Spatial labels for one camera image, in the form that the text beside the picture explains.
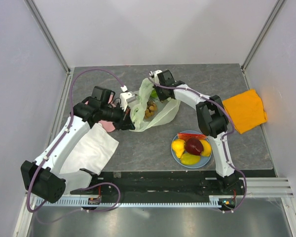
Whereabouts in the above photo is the brown fake walnut cluster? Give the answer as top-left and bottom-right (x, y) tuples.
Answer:
(144, 101), (157, 119)

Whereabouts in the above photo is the pale green plastic bag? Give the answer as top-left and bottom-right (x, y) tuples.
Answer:
(129, 78), (180, 132)

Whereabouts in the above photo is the red fake watermelon slice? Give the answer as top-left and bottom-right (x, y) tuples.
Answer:
(177, 132), (207, 141)

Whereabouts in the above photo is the yellow fake pear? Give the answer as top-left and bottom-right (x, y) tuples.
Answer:
(171, 139), (185, 158)

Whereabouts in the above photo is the dark red fake apple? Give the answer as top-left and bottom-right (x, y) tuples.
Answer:
(185, 138), (203, 156)

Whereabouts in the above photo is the yellow green fake starfruit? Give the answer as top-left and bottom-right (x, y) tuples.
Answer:
(180, 153), (201, 165)

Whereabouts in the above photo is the yellow fake lemon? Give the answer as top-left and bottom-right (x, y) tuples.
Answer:
(200, 140), (212, 157)

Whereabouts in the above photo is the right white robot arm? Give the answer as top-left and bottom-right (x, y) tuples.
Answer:
(149, 70), (243, 191)

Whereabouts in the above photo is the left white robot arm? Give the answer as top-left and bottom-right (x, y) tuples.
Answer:
(21, 86), (136, 203)

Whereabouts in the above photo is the pink cloth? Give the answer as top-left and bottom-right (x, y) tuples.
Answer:
(98, 94), (115, 133)

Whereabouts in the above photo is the white cloth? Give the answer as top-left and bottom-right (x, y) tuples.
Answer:
(60, 123), (119, 175)

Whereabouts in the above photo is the orange cloth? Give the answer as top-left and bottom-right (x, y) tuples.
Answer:
(223, 89), (268, 134)

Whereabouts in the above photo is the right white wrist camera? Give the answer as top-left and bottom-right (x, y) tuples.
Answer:
(149, 70), (162, 84)

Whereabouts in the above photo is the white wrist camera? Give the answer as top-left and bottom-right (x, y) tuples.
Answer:
(119, 85), (139, 112)
(149, 70), (162, 84)

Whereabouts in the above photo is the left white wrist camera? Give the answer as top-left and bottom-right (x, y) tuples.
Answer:
(119, 85), (139, 112)

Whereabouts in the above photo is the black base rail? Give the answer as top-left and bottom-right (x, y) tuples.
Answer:
(71, 170), (250, 201)

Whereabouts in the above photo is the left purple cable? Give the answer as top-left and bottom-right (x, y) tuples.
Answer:
(26, 69), (128, 224)

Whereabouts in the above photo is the white slotted cable duct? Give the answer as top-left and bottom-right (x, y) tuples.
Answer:
(44, 196), (234, 208)

